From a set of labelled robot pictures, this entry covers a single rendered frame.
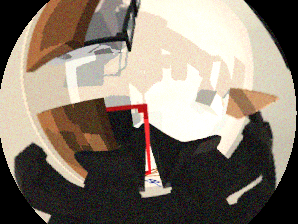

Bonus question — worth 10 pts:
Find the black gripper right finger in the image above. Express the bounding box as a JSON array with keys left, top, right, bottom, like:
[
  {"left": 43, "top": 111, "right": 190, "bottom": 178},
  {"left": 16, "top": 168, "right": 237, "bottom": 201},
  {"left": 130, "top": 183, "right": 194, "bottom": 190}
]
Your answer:
[{"left": 149, "top": 123, "right": 222, "bottom": 189}]

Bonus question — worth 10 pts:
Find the beige flat panel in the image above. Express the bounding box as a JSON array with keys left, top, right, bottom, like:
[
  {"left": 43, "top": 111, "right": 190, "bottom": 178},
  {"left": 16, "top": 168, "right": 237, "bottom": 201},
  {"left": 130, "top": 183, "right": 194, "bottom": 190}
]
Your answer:
[{"left": 20, "top": 6, "right": 84, "bottom": 183}]

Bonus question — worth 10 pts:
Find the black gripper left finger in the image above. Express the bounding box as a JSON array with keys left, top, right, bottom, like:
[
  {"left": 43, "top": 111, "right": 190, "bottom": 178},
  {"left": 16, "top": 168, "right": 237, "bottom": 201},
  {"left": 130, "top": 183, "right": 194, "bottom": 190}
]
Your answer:
[{"left": 73, "top": 124, "right": 146, "bottom": 192}]

